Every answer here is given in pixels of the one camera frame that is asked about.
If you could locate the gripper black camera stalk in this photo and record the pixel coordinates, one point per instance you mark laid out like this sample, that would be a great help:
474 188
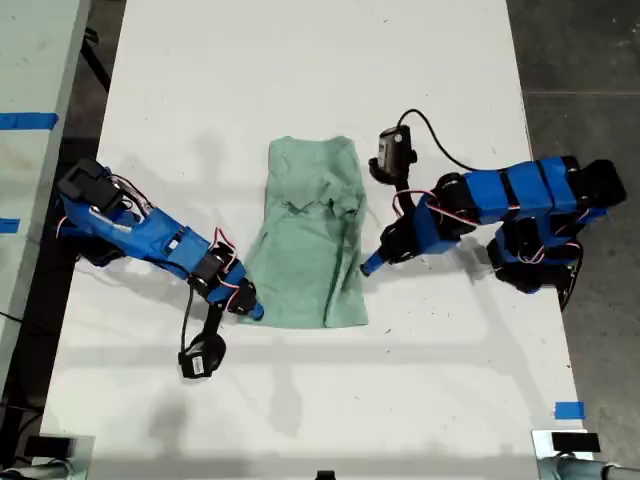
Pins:
212 320
405 197

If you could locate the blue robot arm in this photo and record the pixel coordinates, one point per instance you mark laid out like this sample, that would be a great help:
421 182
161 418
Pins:
150 235
525 190

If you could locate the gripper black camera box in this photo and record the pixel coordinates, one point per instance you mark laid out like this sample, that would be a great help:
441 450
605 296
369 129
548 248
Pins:
200 360
392 152

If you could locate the silver metal bracket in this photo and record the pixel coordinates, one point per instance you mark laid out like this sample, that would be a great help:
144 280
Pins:
541 450
82 460

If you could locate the blue tape square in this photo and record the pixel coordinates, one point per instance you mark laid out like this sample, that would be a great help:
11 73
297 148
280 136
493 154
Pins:
569 411

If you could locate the pale green T-shirt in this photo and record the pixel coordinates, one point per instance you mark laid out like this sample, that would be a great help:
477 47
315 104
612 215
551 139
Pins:
305 260

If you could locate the long blue tape strip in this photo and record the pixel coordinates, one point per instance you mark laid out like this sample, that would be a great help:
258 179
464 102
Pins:
27 121

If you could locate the small black stand foot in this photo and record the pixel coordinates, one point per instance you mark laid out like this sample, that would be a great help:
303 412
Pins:
325 475

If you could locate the short blue tape strip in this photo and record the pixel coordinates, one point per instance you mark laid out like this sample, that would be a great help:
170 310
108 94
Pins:
9 226

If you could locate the pale grey side table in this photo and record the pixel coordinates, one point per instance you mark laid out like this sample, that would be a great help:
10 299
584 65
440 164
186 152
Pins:
30 60

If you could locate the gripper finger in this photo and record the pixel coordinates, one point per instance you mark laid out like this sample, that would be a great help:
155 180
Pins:
247 315
258 310
372 263
377 267

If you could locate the small black box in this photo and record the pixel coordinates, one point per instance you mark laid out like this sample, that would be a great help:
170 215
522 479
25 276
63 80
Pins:
575 442
47 446

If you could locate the black stand leg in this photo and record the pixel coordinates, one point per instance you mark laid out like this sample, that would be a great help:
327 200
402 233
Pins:
97 60

